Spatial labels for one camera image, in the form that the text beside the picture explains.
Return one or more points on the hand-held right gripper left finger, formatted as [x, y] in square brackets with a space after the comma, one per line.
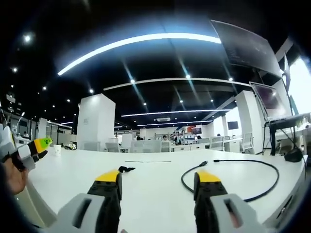
[97, 208]

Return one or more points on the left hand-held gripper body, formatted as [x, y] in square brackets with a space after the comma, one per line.
[6, 143]

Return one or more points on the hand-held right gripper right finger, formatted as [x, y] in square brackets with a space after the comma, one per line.
[218, 208]

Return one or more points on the white desk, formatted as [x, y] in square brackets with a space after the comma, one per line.
[158, 194]

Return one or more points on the person's left hand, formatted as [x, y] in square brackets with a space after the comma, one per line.
[13, 179]

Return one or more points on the person's right hand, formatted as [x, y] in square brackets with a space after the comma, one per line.
[125, 231]

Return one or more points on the white paper cup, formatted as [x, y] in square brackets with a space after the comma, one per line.
[57, 150]

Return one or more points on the row of white office chairs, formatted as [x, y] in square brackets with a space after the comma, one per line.
[137, 146]

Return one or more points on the black rounded object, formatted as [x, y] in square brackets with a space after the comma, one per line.
[293, 155]

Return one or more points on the black-legged side table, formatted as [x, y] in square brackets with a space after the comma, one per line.
[284, 121]

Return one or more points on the tilted silver-framed monitor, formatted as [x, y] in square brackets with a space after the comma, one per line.
[268, 97]

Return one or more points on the long curved ceiling light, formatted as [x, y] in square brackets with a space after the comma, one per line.
[136, 40]

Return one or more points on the large dark hanging monitor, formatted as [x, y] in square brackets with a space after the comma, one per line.
[247, 46]

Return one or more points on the small wall screen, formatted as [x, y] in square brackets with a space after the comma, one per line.
[232, 125]

